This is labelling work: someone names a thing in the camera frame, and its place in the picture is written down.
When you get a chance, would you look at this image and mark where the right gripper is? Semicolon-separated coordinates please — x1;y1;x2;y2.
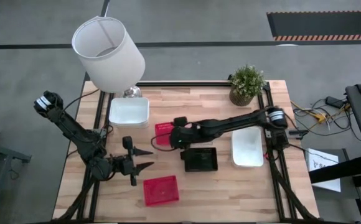
169;116;202;160

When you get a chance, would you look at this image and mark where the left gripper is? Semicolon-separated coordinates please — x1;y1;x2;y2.
111;136;155;187

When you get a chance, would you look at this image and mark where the red plastic slotted basket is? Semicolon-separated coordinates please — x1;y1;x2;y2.
142;175;181;207
154;122;175;146

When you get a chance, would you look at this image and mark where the potted green plant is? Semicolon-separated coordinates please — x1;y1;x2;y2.
228;64;267;107

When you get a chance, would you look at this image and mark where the table lamp with white shade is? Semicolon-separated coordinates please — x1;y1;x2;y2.
71;15;146;98

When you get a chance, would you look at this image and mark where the grey desk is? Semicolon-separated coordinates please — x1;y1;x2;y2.
0;139;32;224

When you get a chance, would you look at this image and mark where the white printed sign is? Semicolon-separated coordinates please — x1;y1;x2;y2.
304;147;342;193

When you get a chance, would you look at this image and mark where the black power adapter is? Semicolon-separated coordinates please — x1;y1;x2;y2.
325;96;345;110

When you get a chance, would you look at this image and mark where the black hazard-striped floor mat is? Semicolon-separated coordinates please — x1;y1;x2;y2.
266;11;361;42

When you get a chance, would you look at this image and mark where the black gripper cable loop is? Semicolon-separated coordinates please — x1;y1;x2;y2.
150;135;177;153

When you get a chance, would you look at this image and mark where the black aluminium table frame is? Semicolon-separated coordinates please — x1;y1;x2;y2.
52;74;321;223

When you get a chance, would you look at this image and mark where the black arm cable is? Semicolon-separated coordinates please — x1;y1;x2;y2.
60;88;102;113

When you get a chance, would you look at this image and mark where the black floor cable tangle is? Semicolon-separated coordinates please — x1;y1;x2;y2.
292;98;355;138

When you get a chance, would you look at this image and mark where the yellow floor cable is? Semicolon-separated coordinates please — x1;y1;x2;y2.
290;99;352;124

